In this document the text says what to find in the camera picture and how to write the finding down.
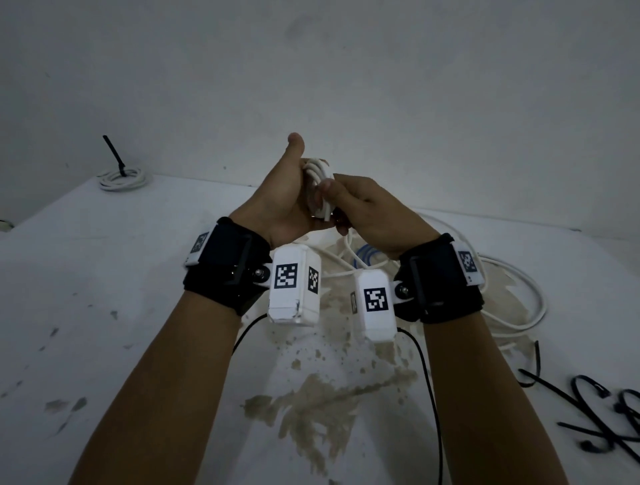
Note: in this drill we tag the person's right hand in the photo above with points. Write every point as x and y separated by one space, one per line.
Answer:
380 220

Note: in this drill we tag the person's right forearm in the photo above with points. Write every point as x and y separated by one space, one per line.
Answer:
490 404

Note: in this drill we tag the white checkered marker tag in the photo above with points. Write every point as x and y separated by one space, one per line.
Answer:
198 247
468 262

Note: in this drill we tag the person's left hand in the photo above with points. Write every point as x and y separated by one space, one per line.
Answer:
275 205

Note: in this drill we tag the black cable ties bunch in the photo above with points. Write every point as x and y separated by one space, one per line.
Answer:
585 399

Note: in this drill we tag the thin black nylon zip tie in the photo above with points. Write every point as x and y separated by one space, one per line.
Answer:
114 155

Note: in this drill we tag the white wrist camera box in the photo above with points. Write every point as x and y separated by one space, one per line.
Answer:
376 325
292 310

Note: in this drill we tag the person's left forearm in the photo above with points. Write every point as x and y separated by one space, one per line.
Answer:
160 394

